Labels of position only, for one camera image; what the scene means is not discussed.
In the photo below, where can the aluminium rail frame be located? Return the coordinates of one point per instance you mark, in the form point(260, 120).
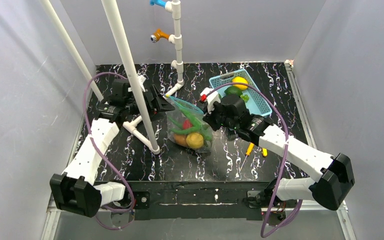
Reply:
point(311, 223)

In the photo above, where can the orange handled screwdriver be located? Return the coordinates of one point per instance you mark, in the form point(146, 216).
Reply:
point(247, 153)

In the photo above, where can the clear zip top bag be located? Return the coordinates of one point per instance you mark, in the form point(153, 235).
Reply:
point(175, 114)

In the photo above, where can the blue clip on pipe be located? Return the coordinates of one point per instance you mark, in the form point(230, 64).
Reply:
point(161, 3)

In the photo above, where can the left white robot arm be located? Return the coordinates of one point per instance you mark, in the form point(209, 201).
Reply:
point(74, 190)

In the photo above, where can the yellow lemon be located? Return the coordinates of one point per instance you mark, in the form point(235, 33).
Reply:
point(194, 140)

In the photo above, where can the orange fruit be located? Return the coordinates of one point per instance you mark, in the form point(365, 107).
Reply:
point(240, 83)

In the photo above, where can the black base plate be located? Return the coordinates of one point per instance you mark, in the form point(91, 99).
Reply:
point(195, 199)

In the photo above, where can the green grape bunch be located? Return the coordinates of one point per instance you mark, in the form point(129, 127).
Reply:
point(245, 97)

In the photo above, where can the red tomato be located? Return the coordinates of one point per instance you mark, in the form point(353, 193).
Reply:
point(187, 124)

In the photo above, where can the green chili pepper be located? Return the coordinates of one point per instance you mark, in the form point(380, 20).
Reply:
point(176, 123)

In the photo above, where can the long green cucumber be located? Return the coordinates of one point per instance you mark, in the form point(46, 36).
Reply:
point(198, 124)

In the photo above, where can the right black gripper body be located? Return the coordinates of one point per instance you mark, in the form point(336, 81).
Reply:
point(212, 118)

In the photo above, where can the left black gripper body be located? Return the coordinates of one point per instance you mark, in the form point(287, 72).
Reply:
point(151, 100)

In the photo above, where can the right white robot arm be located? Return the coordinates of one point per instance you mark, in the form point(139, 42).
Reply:
point(330, 178)

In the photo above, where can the light blue plastic basket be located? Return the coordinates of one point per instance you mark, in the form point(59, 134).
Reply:
point(256, 104)

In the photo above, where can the yellow handled screwdriver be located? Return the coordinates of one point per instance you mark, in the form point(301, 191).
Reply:
point(264, 152)

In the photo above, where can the orange webcam on pipe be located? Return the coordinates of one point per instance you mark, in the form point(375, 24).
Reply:
point(158, 35)

